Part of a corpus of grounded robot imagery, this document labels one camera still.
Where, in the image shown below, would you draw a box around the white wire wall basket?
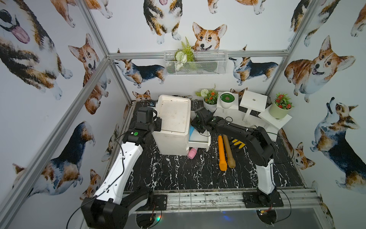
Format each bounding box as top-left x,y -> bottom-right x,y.
164,51 -> 228,76

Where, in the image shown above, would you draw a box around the pink toy microphone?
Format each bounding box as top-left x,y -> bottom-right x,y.
187,148 -> 198,159

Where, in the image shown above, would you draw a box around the tan toy microphone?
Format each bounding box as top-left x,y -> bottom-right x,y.
223,135 -> 236,169

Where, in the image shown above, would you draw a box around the green fern with white flower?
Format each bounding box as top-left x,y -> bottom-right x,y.
174,37 -> 195,71

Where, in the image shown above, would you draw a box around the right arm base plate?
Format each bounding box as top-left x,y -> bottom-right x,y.
242,190 -> 284,208

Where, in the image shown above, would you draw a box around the blue toy microphone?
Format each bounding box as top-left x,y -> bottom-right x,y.
189,126 -> 194,137

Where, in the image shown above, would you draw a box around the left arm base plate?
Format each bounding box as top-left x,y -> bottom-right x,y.
136,194 -> 168,212

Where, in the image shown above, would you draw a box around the white three-drawer cabinet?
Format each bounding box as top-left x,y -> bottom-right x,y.
152,95 -> 211,156

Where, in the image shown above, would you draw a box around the potted plant red white flowers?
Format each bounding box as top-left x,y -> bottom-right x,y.
195,85 -> 218,113

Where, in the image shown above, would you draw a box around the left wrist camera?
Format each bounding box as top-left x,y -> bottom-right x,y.
137,101 -> 157,124

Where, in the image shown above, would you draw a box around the white tiered display stand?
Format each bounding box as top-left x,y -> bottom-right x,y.
214,91 -> 292,142

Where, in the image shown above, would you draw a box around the green pot red flowers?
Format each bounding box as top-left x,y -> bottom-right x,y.
269,93 -> 294,119

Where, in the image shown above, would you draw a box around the white cup green inside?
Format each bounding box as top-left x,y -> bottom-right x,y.
220,92 -> 235,109

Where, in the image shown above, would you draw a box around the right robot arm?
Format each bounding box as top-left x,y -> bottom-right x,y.
192,107 -> 276,196

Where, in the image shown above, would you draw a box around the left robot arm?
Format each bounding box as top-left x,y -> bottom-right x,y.
81,117 -> 162,229

